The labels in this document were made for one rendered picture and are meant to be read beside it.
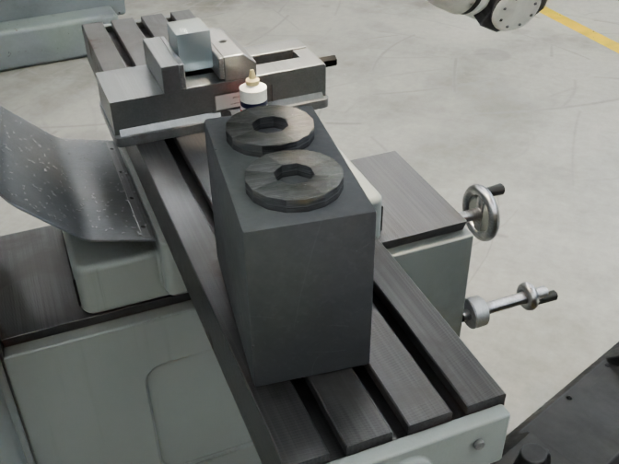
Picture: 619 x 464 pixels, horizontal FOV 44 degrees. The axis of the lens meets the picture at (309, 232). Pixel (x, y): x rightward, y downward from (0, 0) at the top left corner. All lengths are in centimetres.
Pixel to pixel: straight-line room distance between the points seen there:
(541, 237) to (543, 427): 150
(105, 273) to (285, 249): 52
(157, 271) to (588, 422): 70
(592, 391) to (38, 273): 91
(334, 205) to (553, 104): 298
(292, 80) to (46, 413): 65
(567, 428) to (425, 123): 224
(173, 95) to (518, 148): 220
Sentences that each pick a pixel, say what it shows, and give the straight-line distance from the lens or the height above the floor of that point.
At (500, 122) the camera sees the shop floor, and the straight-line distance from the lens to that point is 340.
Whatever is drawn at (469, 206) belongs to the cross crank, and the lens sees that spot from 160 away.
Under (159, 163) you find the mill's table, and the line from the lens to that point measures 114.
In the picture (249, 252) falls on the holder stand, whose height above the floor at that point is 112.
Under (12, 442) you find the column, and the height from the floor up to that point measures 60.
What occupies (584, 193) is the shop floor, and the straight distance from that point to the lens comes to 299.
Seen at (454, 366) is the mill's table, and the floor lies 96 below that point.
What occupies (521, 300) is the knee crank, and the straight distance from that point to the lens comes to 155.
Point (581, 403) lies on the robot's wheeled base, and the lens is 132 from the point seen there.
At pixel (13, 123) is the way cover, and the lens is 130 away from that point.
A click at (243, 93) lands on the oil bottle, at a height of 104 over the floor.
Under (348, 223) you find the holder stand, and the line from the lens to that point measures 67.
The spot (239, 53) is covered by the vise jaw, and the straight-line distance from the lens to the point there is 120.
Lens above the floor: 152
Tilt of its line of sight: 35 degrees down
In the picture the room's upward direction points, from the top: 1 degrees counter-clockwise
